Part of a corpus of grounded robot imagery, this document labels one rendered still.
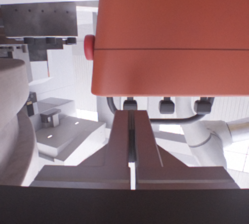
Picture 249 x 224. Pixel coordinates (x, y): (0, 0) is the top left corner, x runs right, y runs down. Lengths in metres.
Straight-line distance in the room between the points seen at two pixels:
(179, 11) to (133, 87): 0.09
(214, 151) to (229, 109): 13.33
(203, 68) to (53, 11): 1.18
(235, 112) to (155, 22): 14.03
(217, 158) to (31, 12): 1.26
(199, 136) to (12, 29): 1.18
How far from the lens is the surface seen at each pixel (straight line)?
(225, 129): 0.90
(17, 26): 1.31
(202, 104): 0.28
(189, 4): 0.20
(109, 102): 0.31
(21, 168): 1.39
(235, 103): 13.99
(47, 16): 1.30
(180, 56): 0.18
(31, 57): 1.41
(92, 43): 0.23
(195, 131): 0.72
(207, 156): 0.76
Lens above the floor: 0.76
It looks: 16 degrees up
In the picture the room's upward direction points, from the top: 180 degrees clockwise
